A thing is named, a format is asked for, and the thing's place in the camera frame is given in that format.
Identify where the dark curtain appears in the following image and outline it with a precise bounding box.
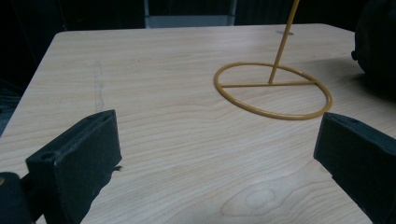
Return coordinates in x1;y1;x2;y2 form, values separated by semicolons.
0;0;146;91

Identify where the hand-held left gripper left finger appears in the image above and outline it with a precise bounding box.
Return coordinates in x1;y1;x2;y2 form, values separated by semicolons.
25;109;122;224

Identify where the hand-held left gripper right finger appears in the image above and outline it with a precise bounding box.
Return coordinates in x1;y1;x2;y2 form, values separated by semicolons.
313;112;396;224

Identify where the black rounded object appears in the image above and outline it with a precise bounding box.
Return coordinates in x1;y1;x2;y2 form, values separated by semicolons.
350;0;396;97

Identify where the grey metal frame stand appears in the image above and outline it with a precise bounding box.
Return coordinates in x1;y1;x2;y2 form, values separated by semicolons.
143;0;238;30

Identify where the yellow wire stand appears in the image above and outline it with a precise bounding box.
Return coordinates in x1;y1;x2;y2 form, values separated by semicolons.
213;0;333;121

